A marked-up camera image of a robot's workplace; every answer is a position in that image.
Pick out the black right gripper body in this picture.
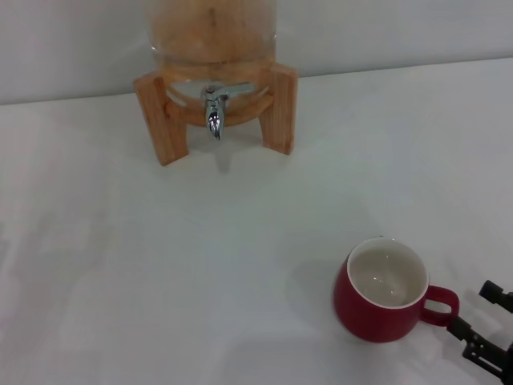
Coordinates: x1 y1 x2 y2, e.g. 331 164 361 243
503 342 513 385

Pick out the red cup white inside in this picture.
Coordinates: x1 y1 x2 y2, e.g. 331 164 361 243
333 236 461 343

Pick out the chrome faucet tap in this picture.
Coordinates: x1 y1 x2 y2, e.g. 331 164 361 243
200 82 256 141

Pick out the wooden dispenser stand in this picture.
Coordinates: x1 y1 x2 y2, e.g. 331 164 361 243
132 63 300 168

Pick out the glass beverage dispenser jar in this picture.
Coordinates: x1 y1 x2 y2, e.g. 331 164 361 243
146 0 278 126

